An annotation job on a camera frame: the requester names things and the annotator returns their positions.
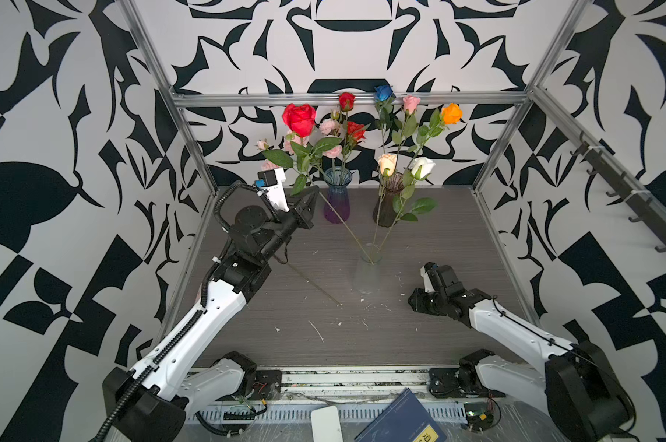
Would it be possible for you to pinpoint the purple ribbed glass vase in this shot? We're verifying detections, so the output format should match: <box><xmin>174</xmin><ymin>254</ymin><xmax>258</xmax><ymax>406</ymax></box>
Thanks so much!
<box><xmin>324</xmin><ymin>167</ymin><xmax>352</xmax><ymax>224</ymax></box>

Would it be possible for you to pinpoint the pink peony flower stem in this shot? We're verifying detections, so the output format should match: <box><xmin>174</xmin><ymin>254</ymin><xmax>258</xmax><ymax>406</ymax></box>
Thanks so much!
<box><xmin>316</xmin><ymin>110</ymin><xmax>343</xmax><ymax>169</ymax></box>

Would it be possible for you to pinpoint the clear glass vase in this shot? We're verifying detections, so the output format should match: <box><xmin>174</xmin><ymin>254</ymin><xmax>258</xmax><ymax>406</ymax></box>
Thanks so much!
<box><xmin>352</xmin><ymin>243</ymin><xmax>383</xmax><ymax>296</ymax></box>

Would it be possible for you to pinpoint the dark maroon glass vase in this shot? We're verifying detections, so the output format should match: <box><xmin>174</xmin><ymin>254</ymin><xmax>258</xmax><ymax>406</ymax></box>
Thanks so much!
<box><xmin>379</xmin><ymin>172</ymin><xmax>404</xmax><ymax>228</ymax></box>

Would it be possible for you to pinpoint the large red rose stem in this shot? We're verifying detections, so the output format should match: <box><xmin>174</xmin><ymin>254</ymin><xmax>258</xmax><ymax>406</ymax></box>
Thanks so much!
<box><xmin>342</xmin><ymin>120</ymin><xmax>367</xmax><ymax>162</ymax></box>

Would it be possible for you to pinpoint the white and peach rosebud stem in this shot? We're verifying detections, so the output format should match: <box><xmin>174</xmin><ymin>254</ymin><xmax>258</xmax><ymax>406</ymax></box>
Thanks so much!
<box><xmin>373</xmin><ymin>153</ymin><xmax>398</xmax><ymax>244</ymax></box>

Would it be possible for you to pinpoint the blue rose stem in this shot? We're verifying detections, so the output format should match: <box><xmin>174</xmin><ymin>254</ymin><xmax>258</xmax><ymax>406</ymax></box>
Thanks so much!
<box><xmin>374</xmin><ymin>85</ymin><xmax>395</xmax><ymax>176</ymax></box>

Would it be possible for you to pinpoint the orange pink blue rosebud stem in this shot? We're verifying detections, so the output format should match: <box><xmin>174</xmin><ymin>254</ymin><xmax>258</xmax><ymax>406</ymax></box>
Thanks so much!
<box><xmin>407</xmin><ymin>103</ymin><xmax>464</xmax><ymax>160</ymax></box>

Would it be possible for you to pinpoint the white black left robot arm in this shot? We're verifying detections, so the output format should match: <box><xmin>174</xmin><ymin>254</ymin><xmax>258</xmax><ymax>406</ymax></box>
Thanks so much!
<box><xmin>95</xmin><ymin>182</ymin><xmax>320</xmax><ymax>441</ymax></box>

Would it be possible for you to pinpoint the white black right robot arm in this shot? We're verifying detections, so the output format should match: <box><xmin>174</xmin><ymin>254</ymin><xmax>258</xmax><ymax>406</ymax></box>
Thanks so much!
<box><xmin>408</xmin><ymin>263</ymin><xmax>637</xmax><ymax>441</ymax></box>

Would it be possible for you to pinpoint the blue book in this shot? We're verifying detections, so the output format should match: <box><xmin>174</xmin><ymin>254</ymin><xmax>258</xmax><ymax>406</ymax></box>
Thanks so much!
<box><xmin>355</xmin><ymin>389</ymin><xmax>448</xmax><ymax>442</ymax></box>

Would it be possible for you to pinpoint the white rectangular device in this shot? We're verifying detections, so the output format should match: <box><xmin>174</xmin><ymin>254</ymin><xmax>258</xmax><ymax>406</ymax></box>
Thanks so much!
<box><xmin>311</xmin><ymin>405</ymin><xmax>344</xmax><ymax>442</ymax></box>

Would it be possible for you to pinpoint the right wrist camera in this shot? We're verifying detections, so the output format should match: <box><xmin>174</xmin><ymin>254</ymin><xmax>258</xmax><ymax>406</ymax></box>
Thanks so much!
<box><xmin>419</xmin><ymin>263</ymin><xmax>436</xmax><ymax>293</ymax></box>

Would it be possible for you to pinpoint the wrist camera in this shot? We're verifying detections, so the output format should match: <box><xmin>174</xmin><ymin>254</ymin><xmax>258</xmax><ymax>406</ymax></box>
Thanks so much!
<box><xmin>419</xmin><ymin>263</ymin><xmax>436</xmax><ymax>293</ymax></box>
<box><xmin>255</xmin><ymin>167</ymin><xmax>289</xmax><ymax>212</ymax></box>

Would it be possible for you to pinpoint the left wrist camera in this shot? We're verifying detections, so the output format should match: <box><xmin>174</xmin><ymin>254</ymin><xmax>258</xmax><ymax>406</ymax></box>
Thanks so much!
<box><xmin>255</xmin><ymin>167</ymin><xmax>289</xmax><ymax>212</ymax></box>

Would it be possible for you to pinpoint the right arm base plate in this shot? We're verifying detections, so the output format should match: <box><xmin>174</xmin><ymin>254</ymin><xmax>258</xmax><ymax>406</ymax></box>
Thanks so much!
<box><xmin>429</xmin><ymin>349</ymin><xmax>494</xmax><ymax>399</ymax></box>

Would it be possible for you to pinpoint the black corrugated cable hose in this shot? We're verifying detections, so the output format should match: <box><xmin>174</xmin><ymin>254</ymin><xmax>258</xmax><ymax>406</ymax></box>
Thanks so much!
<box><xmin>89</xmin><ymin>181</ymin><xmax>257</xmax><ymax>442</ymax></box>

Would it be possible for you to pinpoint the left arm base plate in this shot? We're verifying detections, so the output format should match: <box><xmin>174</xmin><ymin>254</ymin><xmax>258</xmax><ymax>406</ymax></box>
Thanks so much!
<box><xmin>233</xmin><ymin>369</ymin><xmax>283</xmax><ymax>401</ymax></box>

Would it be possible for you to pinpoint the aluminium frame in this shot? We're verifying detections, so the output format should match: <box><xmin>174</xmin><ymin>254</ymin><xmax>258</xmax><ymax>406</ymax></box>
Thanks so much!
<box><xmin>114</xmin><ymin>0</ymin><xmax>666</xmax><ymax>442</ymax></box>

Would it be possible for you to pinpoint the black wall hook rail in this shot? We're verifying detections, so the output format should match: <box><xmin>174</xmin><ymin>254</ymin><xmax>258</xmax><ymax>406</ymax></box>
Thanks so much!
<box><xmin>571</xmin><ymin>133</ymin><xmax>666</xmax><ymax>253</ymax></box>

